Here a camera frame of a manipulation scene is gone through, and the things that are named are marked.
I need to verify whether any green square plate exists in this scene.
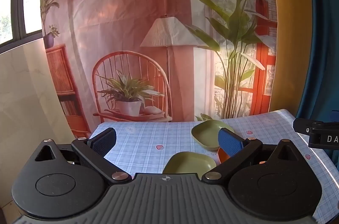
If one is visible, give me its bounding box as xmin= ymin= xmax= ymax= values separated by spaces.
xmin=191 ymin=120 xmax=236 ymax=152
xmin=162 ymin=151 xmax=217 ymax=175

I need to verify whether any blue checked strawberry tablecloth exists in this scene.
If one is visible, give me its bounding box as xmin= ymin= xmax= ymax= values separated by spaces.
xmin=89 ymin=109 xmax=339 ymax=224

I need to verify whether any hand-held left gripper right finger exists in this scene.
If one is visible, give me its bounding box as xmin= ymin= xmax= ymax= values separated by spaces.
xmin=202 ymin=128 xmax=296 ymax=185

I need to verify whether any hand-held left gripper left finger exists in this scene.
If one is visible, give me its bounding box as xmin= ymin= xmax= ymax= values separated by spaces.
xmin=34 ymin=128 xmax=132 ymax=185

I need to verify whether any yellow wooden board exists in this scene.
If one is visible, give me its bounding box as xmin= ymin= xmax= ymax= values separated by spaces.
xmin=267 ymin=0 xmax=320 ymax=119

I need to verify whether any printed room scene backdrop cloth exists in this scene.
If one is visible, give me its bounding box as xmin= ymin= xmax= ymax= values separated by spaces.
xmin=40 ymin=0 xmax=278 ymax=138

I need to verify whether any red-orange bowl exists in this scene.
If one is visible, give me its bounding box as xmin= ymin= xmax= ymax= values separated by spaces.
xmin=218 ymin=147 xmax=231 ymax=163

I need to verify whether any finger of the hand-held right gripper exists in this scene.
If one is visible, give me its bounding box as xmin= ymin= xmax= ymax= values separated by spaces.
xmin=293 ymin=118 xmax=314 ymax=135

